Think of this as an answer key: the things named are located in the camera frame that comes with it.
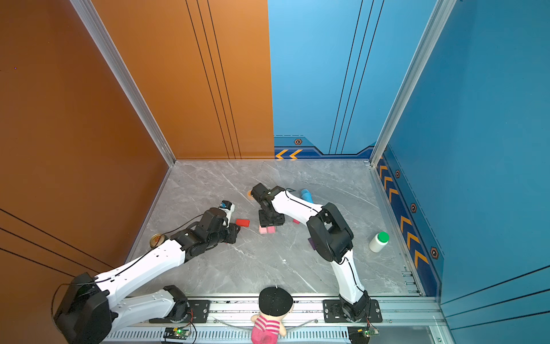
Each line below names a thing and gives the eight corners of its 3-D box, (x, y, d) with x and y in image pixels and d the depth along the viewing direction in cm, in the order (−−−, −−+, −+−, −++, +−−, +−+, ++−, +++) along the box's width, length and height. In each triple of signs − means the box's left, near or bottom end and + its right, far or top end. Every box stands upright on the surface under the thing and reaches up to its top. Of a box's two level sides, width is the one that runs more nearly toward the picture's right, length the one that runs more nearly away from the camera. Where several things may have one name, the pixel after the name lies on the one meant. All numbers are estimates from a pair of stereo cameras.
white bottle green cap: (367, 253, 89) (375, 243, 81) (364, 242, 92) (372, 231, 84) (382, 253, 89) (391, 243, 81) (379, 242, 92) (387, 231, 84)
